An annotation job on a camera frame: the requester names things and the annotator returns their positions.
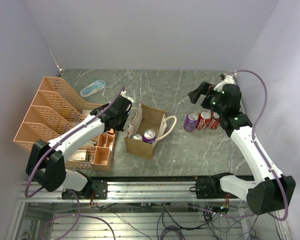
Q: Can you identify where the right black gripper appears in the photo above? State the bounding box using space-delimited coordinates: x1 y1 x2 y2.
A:
187 81 226 115

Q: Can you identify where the purple soda can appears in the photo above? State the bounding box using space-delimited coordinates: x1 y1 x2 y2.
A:
183 112 199 132
130 133 143 141
142 129 157 144

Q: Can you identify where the red cola can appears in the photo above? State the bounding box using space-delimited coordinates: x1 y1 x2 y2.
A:
207 111 220 130
196 110 212 130

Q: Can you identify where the printed canvas burlap bag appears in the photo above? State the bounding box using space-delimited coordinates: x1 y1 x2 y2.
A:
124 103 178 160

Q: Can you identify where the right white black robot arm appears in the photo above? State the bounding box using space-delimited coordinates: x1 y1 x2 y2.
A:
188 81 296 216

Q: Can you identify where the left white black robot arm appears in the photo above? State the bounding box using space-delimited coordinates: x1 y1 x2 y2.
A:
26 94 134 199

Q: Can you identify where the blue white oval package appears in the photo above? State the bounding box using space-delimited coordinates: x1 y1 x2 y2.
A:
79 80 106 98

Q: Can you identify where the red white printed box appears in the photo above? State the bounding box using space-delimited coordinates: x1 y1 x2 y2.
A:
68 149 89 162

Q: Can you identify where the orange plastic desk organizer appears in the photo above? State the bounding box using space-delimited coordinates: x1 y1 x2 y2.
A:
13 76 116 172

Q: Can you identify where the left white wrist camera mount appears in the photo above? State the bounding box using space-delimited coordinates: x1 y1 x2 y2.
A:
119 89 135 103

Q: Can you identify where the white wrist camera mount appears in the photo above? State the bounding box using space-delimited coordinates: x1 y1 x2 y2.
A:
119 89 135 103
213 73 237 92

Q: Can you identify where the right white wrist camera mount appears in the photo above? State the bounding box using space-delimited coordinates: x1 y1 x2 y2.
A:
213 73 237 92

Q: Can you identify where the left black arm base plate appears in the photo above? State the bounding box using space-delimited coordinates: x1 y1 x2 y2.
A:
60 172 108 200

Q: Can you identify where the aluminium mounting rail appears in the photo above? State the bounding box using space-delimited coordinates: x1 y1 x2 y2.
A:
17 180 280 204

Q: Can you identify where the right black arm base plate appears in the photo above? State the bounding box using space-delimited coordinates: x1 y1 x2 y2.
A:
189 172 233 200

